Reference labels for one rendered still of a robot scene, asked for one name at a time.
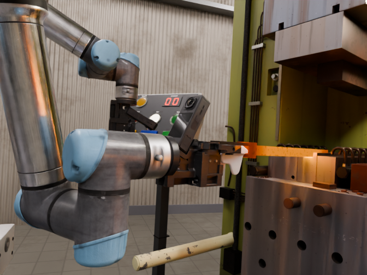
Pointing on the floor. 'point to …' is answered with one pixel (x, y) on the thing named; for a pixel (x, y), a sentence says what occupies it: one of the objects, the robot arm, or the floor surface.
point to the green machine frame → (268, 107)
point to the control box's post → (160, 224)
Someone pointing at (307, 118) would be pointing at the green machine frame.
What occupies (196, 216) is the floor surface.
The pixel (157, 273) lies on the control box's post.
